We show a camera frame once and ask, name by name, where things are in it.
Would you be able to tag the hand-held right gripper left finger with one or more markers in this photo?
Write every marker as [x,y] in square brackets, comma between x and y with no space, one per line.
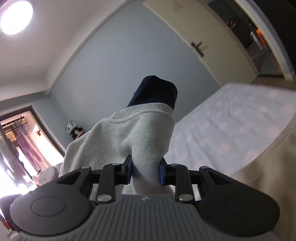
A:
[130,172]

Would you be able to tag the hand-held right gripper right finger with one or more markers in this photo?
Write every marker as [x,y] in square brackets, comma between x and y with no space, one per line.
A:
[161,173]

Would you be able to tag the white printed sweatshirt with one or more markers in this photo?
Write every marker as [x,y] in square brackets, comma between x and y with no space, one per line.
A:
[129,129]

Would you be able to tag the clothes drying rack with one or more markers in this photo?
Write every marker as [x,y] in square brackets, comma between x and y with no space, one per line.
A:
[22,121]

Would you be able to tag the panda plush toy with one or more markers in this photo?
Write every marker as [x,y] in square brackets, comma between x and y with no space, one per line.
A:
[73,130]

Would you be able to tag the bed with pink dotted sheet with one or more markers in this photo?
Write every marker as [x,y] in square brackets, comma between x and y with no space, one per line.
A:
[219,120]

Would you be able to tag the pink hanging towel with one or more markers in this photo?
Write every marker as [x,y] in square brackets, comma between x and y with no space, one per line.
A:
[32,148]

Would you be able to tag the cream cloth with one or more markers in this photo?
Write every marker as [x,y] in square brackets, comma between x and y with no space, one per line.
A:
[272,180]

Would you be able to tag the window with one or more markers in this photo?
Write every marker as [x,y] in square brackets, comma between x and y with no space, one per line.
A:
[13,162]

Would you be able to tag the cream door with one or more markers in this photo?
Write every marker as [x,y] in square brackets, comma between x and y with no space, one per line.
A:
[196,27]

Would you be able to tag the orange object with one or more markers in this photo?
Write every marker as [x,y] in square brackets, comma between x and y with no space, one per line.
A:
[260,32]

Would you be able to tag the round ceiling lamp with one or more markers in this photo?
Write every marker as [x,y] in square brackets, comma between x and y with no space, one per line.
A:
[15,15]

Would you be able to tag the white door frame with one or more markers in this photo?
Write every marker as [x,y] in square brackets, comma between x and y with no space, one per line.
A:
[275,37]

